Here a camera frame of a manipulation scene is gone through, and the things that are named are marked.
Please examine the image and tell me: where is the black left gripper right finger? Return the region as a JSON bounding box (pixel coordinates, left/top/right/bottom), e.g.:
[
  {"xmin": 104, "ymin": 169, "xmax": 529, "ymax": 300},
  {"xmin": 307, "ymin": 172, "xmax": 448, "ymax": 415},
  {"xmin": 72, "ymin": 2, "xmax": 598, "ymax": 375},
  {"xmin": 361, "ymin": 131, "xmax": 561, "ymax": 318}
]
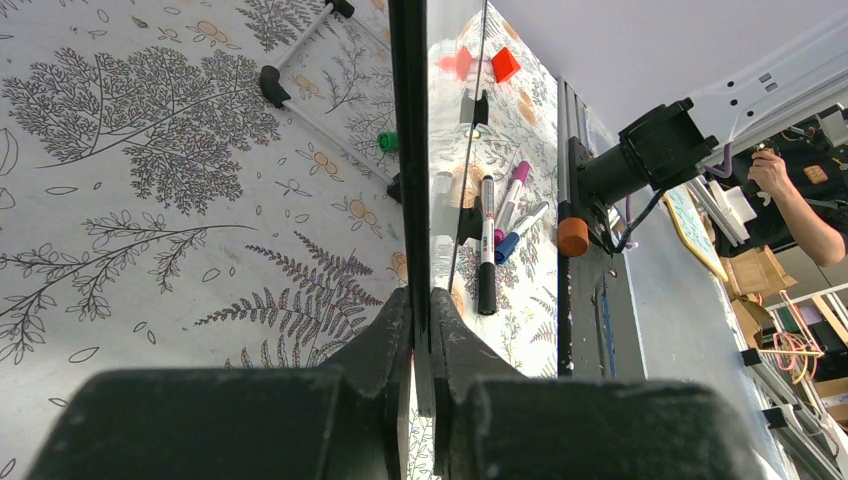
[{"xmin": 431, "ymin": 288, "xmax": 762, "ymax": 479}]

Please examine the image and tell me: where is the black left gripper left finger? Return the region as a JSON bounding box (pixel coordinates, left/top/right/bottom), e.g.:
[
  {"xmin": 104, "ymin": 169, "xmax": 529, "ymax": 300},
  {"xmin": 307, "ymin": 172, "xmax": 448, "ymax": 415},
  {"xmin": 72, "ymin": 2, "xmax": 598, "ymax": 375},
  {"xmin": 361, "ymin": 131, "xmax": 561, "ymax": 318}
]
[{"xmin": 28, "ymin": 289, "xmax": 411, "ymax": 479}]

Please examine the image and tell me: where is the white whiteboard black frame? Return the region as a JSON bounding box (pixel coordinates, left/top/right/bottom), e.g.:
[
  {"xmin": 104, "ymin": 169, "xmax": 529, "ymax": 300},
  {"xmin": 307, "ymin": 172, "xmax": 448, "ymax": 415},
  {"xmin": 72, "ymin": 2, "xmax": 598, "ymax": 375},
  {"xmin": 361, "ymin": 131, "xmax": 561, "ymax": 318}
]
[{"xmin": 258, "ymin": 0, "xmax": 492, "ymax": 346}]

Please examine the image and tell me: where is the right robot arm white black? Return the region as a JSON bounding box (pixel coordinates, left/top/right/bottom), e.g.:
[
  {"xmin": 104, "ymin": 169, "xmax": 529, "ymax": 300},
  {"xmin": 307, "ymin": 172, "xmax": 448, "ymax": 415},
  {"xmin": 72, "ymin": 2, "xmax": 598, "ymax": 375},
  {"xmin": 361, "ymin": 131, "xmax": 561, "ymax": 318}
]
[{"xmin": 556, "ymin": 10, "xmax": 847, "ymax": 258}]

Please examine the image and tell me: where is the person forearm in background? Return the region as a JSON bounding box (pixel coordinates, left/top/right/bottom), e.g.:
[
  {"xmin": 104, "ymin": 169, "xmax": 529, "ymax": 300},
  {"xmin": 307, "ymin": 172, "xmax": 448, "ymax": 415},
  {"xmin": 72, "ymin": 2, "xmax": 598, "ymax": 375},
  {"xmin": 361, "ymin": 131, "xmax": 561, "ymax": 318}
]
[{"xmin": 773, "ymin": 187, "xmax": 847, "ymax": 267}]

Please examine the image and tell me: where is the black cap whiteboard marker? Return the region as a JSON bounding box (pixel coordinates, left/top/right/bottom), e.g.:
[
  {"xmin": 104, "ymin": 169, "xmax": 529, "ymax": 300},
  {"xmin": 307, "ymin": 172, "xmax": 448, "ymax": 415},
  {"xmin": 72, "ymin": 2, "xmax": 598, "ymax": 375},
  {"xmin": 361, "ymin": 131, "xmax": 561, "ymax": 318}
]
[{"xmin": 478, "ymin": 175, "xmax": 497, "ymax": 316}]

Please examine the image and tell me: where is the blue cap whiteboard marker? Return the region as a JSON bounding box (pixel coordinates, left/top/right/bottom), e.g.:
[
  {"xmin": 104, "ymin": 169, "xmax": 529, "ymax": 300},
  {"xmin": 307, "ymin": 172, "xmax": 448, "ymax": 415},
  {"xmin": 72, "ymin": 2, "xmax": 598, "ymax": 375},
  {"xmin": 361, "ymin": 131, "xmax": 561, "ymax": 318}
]
[{"xmin": 494, "ymin": 201, "xmax": 550, "ymax": 265}]

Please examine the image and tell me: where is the pink cap whiteboard marker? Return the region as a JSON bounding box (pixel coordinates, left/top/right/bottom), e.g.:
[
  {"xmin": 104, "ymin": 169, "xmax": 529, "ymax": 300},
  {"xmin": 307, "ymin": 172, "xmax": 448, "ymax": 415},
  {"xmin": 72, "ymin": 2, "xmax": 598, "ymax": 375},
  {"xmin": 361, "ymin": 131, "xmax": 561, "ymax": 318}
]
[{"xmin": 494, "ymin": 160, "xmax": 531, "ymax": 245}]

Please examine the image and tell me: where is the green cap whiteboard marker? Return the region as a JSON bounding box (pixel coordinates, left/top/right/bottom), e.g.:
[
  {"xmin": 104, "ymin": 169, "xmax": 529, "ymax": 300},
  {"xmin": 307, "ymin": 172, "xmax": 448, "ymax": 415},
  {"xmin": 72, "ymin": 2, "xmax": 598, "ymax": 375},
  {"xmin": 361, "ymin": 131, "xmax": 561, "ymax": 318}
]
[{"xmin": 377, "ymin": 131, "xmax": 399, "ymax": 152}]

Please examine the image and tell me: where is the person hand in background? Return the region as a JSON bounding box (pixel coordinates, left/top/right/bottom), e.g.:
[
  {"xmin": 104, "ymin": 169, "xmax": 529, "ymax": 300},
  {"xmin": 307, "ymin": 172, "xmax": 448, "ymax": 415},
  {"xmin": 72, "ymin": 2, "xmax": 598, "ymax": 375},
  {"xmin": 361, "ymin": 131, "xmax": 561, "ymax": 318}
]
[{"xmin": 748, "ymin": 150, "xmax": 794, "ymax": 200}]

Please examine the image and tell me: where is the brown small block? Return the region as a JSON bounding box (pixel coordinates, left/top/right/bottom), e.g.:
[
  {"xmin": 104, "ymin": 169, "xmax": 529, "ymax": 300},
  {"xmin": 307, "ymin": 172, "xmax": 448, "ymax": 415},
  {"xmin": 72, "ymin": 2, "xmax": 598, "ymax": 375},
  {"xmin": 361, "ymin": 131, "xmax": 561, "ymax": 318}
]
[{"xmin": 556, "ymin": 217, "xmax": 590, "ymax": 258}]

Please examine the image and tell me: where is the floral table mat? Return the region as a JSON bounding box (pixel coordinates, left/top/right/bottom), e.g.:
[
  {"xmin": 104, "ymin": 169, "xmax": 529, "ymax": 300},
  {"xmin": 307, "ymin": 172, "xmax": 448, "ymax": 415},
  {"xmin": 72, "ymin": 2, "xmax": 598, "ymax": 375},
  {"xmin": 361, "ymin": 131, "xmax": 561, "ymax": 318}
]
[{"xmin": 0, "ymin": 0, "xmax": 561, "ymax": 480}]

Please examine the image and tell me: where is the cardboard box in background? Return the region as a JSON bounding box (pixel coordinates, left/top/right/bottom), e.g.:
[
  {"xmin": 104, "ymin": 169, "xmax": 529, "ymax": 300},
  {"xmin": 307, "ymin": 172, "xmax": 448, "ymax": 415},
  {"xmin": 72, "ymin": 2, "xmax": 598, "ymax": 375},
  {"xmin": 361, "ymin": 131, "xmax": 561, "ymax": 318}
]
[{"xmin": 720, "ymin": 247, "xmax": 797, "ymax": 300}]

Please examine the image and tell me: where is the orange red cone piece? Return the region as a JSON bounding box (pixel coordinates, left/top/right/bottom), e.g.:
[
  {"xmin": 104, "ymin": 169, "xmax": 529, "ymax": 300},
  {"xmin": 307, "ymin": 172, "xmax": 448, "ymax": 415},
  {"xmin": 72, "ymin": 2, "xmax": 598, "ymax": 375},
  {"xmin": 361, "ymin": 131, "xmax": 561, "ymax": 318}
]
[{"xmin": 491, "ymin": 47, "xmax": 521, "ymax": 84}]

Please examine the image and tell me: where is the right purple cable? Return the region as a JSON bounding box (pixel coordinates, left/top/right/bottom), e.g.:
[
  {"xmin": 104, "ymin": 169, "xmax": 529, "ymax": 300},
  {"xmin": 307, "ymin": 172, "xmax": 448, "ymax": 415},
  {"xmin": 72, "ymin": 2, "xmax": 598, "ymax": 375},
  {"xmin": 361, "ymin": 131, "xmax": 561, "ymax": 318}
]
[{"xmin": 703, "ymin": 142, "xmax": 735, "ymax": 180}]

